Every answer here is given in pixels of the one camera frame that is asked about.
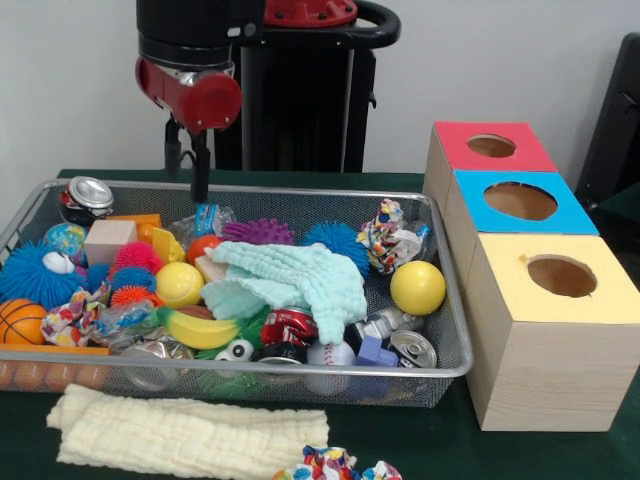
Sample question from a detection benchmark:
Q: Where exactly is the small orange basketball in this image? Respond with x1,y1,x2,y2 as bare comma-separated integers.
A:
0,298,49,346

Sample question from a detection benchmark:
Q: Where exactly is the green spiky ball with eye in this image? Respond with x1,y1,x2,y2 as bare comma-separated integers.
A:
194,319,271,362

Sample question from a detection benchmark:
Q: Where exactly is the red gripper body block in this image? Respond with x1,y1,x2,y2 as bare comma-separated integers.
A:
134,55,243,134

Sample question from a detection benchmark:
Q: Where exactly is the multicoloured rope toy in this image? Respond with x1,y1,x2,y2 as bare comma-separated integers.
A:
272,446,404,480

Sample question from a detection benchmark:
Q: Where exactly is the wooden three-hole box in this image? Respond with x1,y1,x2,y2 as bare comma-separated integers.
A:
422,121,640,433

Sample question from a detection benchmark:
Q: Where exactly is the cream yellow cloth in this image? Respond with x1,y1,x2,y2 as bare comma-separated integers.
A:
46,383,331,480

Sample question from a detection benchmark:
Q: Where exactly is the yellow green plastic banana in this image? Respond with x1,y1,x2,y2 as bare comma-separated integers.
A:
156,305,246,350

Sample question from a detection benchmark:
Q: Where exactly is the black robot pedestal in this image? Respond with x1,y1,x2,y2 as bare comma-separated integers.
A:
229,0,402,174

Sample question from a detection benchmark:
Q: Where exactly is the black upright panel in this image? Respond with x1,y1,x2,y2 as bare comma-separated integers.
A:
574,32,640,211

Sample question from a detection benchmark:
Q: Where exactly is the yellow ball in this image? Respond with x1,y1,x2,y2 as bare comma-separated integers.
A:
389,259,447,316

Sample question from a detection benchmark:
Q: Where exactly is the mint green cloth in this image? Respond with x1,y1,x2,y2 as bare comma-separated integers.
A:
199,241,369,346

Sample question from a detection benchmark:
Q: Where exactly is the blue spiky ball with eyes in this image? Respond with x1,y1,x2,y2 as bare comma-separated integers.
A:
299,222,371,279
0,242,89,304

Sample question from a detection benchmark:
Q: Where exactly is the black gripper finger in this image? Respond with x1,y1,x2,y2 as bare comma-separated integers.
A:
190,130,211,204
163,118,182,176

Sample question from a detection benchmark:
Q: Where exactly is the dark green tablecloth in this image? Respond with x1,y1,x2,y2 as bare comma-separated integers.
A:
0,168,640,480

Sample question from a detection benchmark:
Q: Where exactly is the small baseball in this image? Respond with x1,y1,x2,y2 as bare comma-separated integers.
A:
305,339,357,366

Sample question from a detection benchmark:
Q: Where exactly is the shallow clear mesh bin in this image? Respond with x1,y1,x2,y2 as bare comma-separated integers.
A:
0,177,475,407

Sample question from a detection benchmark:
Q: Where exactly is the purple spiky ball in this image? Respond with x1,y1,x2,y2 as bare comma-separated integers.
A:
222,218,296,246

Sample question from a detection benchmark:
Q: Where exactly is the silver drink can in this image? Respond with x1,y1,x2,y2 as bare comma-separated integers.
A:
58,176,115,226

